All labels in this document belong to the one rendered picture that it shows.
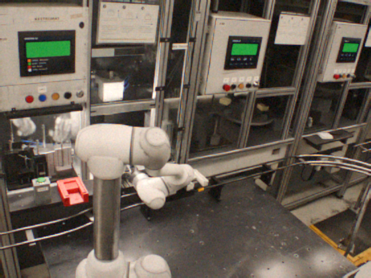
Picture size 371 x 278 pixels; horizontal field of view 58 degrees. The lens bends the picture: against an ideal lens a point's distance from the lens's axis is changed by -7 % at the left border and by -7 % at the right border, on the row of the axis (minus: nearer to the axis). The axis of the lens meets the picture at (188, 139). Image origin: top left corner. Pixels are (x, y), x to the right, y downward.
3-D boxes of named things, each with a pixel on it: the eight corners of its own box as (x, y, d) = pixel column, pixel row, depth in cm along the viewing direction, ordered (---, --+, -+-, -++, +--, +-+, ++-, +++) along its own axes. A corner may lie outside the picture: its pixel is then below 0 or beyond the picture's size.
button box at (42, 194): (36, 205, 168) (34, 185, 163) (33, 196, 174) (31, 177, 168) (52, 202, 172) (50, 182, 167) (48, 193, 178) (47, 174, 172)
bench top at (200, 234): (98, 418, 112) (98, 413, 110) (34, 230, 190) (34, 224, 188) (357, 274, 188) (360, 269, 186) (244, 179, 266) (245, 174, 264)
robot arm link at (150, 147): (169, 141, 135) (133, 138, 133) (174, 118, 119) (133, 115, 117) (167, 175, 129) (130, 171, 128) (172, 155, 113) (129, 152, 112)
